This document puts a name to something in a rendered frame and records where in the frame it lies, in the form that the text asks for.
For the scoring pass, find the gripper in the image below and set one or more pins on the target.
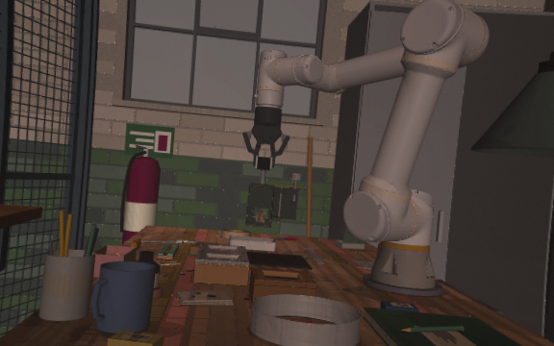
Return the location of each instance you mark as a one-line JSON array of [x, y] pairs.
[[268, 122]]

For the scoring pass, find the black hand numberer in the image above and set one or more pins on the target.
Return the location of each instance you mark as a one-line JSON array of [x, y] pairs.
[[260, 206]]

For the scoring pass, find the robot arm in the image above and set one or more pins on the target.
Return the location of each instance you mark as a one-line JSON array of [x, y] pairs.
[[404, 125]]

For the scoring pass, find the wooden jig with grey plate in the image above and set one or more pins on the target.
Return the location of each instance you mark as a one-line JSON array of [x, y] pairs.
[[221, 271]]

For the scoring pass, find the brown wooden stand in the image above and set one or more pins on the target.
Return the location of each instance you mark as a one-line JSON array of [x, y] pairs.
[[282, 283]]

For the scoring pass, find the red pen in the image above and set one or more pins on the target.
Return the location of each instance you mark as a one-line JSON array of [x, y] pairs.
[[287, 238]]

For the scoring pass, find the white rectangular block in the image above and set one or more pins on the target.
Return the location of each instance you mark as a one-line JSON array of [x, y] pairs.
[[253, 243]]

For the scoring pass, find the large paned window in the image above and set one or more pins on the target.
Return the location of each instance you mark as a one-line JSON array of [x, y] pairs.
[[224, 53]]

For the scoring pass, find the black flat mat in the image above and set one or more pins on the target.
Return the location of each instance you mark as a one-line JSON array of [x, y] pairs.
[[279, 260]]

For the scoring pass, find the steel ruler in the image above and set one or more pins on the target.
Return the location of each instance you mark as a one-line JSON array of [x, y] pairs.
[[314, 256]]

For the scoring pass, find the red fire extinguisher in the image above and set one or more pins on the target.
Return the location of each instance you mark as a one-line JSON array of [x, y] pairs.
[[141, 192]]

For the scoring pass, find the grey flat plate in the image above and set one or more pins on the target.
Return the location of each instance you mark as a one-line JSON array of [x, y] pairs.
[[205, 298]]

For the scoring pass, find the pink box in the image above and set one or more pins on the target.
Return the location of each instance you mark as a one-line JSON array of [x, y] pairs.
[[113, 254]]

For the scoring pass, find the green pencil in cup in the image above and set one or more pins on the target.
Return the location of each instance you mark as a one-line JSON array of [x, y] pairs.
[[91, 240]]

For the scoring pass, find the blue mug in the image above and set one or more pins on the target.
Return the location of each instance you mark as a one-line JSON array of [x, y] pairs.
[[125, 298]]

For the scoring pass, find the blue small box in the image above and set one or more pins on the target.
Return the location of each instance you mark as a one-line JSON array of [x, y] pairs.
[[399, 306]]

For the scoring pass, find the yellow pencil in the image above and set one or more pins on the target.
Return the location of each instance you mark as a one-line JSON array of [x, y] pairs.
[[61, 233], [67, 235]]

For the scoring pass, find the yellow small box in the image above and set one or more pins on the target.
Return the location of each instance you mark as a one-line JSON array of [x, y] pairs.
[[135, 338]]

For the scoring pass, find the dark green notebook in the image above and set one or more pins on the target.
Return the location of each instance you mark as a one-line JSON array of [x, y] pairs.
[[402, 338]]

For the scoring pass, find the grey metal cabinet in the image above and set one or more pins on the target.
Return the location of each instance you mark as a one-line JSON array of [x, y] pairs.
[[498, 216]]

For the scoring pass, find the white pencil cup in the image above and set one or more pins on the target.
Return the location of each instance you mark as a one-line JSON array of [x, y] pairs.
[[65, 288]]

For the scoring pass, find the green lamp shade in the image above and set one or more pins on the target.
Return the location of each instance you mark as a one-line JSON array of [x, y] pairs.
[[532, 120]]

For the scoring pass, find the brown wooden shelf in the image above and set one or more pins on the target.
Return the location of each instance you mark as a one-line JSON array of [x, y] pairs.
[[3, 216]]

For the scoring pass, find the green wall sign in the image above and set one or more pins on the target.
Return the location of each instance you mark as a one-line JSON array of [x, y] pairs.
[[149, 140]]

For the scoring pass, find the grey round base plate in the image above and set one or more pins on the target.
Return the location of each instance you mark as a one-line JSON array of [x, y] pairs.
[[402, 289]]

